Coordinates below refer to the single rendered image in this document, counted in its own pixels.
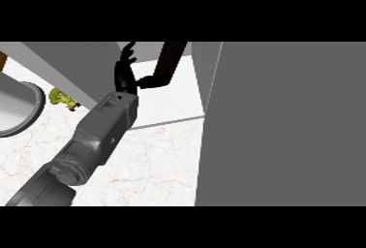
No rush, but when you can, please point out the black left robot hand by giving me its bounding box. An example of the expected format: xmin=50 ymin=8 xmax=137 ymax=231
xmin=113 ymin=41 xmax=189 ymax=97

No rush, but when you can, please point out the white cabinet interior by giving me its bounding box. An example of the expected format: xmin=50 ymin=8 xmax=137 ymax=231
xmin=116 ymin=41 xmax=206 ymax=131

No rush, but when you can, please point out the large dark grey cabinet door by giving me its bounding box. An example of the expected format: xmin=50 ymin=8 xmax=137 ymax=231
xmin=192 ymin=41 xmax=366 ymax=207

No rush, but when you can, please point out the yellow-green vegetable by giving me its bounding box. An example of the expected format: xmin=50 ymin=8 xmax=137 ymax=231
xmin=47 ymin=87 xmax=81 ymax=112

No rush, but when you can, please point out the grey round pot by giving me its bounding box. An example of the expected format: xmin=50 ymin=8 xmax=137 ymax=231
xmin=0 ymin=72 xmax=47 ymax=139

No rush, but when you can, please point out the brown wooden object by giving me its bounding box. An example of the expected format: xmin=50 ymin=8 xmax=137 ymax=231
xmin=0 ymin=50 xmax=10 ymax=73

